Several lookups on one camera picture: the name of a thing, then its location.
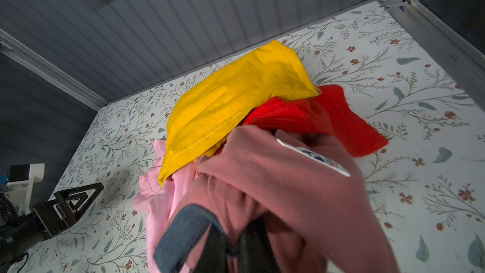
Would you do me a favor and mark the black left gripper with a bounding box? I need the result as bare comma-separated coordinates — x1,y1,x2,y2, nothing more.
1,183,104,267

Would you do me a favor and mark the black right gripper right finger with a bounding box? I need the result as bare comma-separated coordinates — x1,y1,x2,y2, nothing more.
239,218,280,273

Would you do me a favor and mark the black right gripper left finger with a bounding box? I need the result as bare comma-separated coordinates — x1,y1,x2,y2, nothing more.
193,224,229,273

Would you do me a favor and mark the dusty rose shirt grey trim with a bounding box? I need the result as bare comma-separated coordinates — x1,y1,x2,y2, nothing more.
154,126,399,272

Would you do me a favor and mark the light pink cloth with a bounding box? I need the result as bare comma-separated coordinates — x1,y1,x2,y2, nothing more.
133,140,196,272

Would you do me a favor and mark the yellow cloth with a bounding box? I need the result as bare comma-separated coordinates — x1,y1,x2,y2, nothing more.
158,40,321,185

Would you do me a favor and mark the red cloth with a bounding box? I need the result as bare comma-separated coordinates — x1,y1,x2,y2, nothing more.
243,85,389,157

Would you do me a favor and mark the floral patterned table mat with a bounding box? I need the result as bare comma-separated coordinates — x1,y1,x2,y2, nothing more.
10,3,484,272

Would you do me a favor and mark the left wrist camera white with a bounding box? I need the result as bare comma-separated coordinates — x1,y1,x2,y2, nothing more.
1,163,45,216

